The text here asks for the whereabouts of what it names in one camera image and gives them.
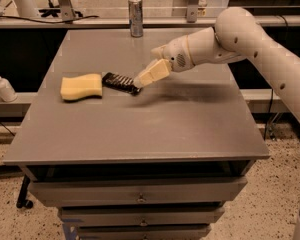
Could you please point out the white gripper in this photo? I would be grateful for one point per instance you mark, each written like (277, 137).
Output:
(177, 55)

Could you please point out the bottom grey drawer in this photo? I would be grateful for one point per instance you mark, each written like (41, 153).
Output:
(161, 232)

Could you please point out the right grey metal post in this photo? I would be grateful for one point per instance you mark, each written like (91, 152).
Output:
(192, 11)

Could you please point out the white pump bottle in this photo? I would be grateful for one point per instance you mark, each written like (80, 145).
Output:
(7, 92)

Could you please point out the left grey metal post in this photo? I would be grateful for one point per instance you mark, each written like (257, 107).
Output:
(67, 11)

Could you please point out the black caster leg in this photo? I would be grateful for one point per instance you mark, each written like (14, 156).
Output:
(22, 200)

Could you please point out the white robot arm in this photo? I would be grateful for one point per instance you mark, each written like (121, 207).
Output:
(235, 36)

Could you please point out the grey drawer cabinet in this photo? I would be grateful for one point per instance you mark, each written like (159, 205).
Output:
(194, 124)

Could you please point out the yellow sponge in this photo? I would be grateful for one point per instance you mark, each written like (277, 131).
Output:
(75, 88)

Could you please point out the top grey drawer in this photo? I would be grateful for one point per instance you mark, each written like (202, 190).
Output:
(137, 192)

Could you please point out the grey drawer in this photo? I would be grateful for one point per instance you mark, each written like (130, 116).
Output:
(137, 192)
(161, 232)
(141, 216)

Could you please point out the middle grey drawer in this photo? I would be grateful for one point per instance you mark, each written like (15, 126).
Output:
(141, 216)

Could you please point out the silver drink can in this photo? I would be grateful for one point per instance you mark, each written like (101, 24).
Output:
(135, 17)

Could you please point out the grey metal post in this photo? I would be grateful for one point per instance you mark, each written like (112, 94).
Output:
(67, 11)
(192, 11)

